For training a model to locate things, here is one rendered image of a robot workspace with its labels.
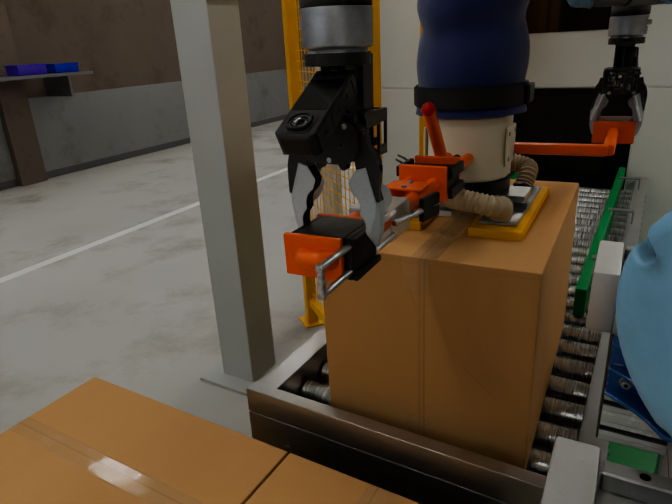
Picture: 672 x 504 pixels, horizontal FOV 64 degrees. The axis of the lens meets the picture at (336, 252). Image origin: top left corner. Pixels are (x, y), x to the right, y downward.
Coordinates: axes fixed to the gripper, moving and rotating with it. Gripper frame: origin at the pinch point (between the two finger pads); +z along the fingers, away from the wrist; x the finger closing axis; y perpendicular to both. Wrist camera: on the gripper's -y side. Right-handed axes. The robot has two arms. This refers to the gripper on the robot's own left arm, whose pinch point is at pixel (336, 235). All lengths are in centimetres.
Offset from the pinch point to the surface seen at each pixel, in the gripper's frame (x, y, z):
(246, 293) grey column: 94, 97, 69
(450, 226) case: 0.2, 47.7, 14.0
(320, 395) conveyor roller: 26, 37, 55
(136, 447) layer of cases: 52, 6, 55
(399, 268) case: 4.0, 30.0, 16.7
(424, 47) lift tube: 8, 53, -19
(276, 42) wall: 558, 823, -25
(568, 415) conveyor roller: -25, 53, 55
